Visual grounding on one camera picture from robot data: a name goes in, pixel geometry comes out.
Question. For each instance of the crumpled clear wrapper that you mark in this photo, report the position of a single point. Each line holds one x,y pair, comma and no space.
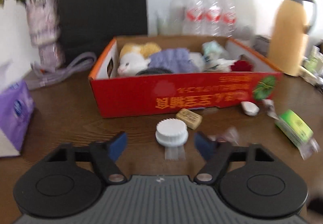
227,135
270,109

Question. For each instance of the purple knitted cloth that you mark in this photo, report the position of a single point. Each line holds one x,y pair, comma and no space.
172,59

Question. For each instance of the red cardboard box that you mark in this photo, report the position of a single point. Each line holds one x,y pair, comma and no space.
141,95

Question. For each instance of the green snack packet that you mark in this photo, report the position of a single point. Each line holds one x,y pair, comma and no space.
294,124

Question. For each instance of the white tissue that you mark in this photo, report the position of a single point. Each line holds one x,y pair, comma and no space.
219,64

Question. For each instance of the beige eraser block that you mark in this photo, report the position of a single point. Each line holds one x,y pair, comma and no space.
189,118

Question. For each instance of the purple tissue pack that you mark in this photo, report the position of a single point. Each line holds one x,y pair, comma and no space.
14,112

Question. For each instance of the cluster of small bottles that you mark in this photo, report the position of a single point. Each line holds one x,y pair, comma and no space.
313,67

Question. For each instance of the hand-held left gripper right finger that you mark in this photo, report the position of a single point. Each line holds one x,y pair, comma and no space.
201,143

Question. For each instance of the pale green crumpled packet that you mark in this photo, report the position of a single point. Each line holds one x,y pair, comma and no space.
213,49

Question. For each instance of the small white oval object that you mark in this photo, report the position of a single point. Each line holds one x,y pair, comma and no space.
249,108

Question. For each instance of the red label water bottle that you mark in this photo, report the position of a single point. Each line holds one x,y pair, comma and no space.
193,16
228,18
211,18

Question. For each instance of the red fabric rose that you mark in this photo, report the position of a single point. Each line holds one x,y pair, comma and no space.
241,66

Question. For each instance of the clear water bottle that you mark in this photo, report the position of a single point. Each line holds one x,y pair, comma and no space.
178,11

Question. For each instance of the black paper bag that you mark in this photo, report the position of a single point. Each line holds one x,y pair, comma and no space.
103,4

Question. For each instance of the yellow and white cat plush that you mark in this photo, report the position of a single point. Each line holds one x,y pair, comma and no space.
132,62

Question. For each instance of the yellow thermos jug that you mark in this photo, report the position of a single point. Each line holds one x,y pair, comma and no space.
289,34

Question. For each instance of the purple patterned vase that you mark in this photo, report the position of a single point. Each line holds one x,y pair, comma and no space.
44,29

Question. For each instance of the black ribbed round object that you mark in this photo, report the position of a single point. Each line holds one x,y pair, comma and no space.
154,71

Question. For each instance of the small clear bottle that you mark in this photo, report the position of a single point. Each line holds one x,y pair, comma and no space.
163,24

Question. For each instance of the white ridged bottle cap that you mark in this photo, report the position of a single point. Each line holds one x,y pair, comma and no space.
171,130

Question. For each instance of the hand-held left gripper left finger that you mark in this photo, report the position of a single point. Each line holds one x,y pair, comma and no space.
118,144

